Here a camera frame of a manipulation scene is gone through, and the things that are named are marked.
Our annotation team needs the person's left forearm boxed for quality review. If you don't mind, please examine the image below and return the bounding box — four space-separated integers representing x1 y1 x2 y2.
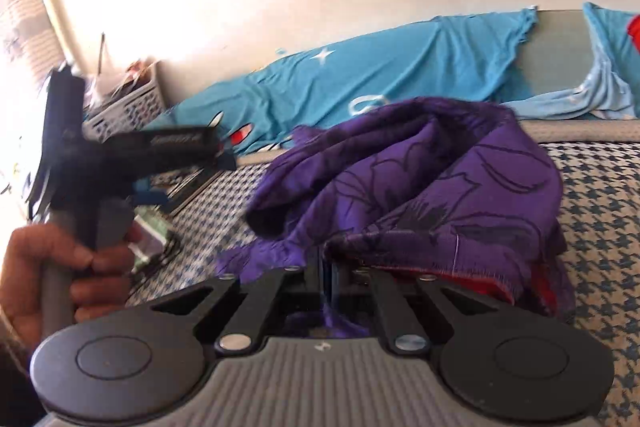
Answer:
0 307 36 388

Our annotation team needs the blue star print backrest cover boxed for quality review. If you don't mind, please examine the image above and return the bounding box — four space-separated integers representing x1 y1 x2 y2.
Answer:
165 7 539 158

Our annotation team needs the black smartphone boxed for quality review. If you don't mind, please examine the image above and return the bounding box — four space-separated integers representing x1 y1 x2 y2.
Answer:
166 169 224 214

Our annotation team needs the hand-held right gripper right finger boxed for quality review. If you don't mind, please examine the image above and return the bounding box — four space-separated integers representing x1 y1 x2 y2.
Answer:
331 257 506 355

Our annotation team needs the grey sofa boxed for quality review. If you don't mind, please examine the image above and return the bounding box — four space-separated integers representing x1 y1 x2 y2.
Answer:
519 9 592 102

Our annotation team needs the white perforated laundry basket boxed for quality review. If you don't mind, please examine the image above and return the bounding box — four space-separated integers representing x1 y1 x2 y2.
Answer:
84 59 167 144

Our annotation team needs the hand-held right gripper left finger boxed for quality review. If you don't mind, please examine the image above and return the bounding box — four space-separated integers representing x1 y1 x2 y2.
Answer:
148 252 331 355

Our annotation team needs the grey striped hanging cloth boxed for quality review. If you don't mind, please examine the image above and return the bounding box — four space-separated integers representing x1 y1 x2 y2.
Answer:
0 0 67 84

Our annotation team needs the person's left hand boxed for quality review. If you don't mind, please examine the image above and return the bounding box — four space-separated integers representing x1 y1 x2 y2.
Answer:
0 224 147 349

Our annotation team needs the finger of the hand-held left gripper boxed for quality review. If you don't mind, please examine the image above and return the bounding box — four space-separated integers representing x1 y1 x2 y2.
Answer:
214 126 239 170

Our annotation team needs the purple floral garment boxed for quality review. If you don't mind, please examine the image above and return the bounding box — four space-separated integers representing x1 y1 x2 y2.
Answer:
217 97 576 340

